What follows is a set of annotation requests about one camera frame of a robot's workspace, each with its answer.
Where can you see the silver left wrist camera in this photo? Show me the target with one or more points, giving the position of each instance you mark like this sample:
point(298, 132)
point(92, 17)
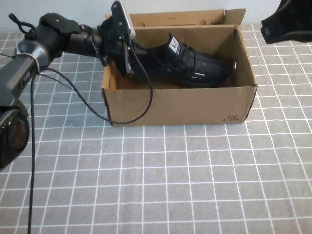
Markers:
point(128, 22)

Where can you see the grey checked tablecloth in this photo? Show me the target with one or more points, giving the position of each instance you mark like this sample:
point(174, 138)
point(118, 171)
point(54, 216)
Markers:
point(170, 182)

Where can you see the white zip tie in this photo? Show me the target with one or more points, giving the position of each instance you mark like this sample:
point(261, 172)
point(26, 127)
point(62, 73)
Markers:
point(36, 64)

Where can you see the black left camera bracket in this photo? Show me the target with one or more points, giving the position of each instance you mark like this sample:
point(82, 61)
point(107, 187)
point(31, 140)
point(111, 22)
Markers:
point(117, 19)

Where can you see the black mesh sneaker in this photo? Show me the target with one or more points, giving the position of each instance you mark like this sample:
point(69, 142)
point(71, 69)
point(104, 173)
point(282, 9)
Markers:
point(207, 65)

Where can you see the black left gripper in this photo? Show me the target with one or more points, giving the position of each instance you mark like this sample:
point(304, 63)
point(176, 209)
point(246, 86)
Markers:
point(109, 44)

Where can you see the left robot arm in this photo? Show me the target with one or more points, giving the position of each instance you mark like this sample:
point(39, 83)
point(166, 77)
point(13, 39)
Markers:
point(53, 36)

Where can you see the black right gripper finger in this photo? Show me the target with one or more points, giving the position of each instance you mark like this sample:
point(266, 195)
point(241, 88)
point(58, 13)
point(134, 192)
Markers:
point(269, 31)

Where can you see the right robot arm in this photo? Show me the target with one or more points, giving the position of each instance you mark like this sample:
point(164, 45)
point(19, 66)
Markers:
point(297, 22)

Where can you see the brown cardboard shoe box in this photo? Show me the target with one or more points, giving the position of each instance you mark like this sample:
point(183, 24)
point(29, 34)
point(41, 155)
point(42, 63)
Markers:
point(182, 107)

